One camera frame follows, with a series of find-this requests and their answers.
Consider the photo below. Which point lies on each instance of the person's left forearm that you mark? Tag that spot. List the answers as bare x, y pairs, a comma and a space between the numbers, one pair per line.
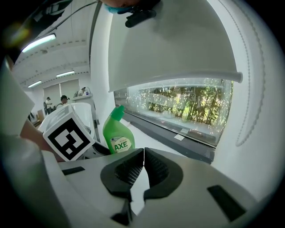
33, 135

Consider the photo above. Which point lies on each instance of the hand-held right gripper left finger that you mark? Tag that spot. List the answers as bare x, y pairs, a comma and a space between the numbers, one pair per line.
124, 172

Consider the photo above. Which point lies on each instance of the grey vertical post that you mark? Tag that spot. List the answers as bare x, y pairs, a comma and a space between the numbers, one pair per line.
93, 73

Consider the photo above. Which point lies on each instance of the black clip-on device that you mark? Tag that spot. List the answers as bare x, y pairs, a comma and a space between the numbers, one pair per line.
139, 17

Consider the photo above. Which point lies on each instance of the blue face mask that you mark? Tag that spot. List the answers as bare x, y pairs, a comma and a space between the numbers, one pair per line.
118, 9

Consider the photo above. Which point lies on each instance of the white roller blind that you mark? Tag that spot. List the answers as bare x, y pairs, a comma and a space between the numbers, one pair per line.
169, 49

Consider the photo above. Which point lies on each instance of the glass window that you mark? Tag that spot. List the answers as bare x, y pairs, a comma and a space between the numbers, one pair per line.
184, 107

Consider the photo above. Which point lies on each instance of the long ceiling light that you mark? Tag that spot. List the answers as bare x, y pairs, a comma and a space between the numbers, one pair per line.
34, 84
39, 42
65, 74

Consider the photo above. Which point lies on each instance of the green cleaner bottle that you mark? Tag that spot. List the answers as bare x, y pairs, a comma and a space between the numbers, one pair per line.
118, 135

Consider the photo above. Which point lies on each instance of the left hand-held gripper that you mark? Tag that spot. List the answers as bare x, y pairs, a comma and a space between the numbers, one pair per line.
67, 139

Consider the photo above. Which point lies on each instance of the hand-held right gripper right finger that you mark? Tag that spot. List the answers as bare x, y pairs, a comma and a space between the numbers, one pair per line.
160, 176

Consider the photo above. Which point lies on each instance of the person's face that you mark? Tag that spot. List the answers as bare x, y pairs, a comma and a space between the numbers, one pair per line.
115, 2

